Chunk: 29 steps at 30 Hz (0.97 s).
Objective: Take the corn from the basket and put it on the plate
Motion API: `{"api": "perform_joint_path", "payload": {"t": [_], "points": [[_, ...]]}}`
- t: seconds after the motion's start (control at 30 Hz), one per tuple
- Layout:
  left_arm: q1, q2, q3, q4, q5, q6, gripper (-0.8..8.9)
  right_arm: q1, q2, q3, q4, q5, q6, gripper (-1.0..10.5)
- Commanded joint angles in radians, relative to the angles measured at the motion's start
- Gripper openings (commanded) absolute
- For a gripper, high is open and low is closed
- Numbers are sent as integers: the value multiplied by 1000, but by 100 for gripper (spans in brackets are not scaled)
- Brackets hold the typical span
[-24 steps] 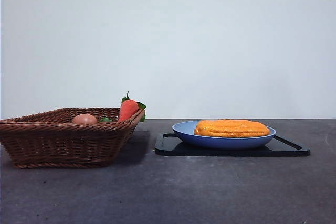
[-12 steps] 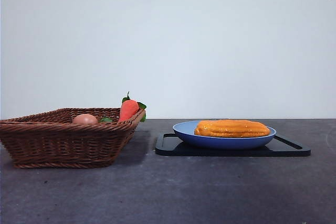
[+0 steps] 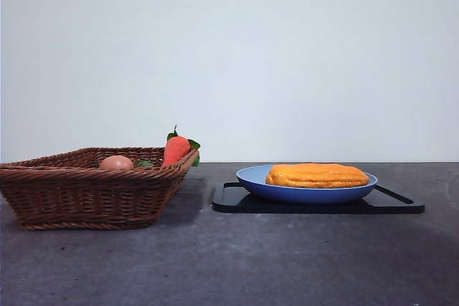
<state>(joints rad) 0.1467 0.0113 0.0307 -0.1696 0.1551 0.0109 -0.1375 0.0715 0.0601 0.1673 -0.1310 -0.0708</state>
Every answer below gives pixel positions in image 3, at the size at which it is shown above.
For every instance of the black flat tray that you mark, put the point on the black flat tray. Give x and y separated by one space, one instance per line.
394 204

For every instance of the green leafy vegetable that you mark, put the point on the green leafy vegetable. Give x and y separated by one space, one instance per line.
146 163

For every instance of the brown wicker basket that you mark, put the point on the brown wicker basket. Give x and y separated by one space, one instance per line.
82 198

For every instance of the orange carrot with green leaves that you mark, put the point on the orange carrot with green leaves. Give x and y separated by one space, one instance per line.
174 150

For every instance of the blue round plate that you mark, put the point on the blue round plate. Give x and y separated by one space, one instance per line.
305 193

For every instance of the brown egg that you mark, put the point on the brown egg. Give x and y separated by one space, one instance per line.
116 163

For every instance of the yellow-orange corn cob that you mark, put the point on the yellow-orange corn cob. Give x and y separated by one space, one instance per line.
319 175

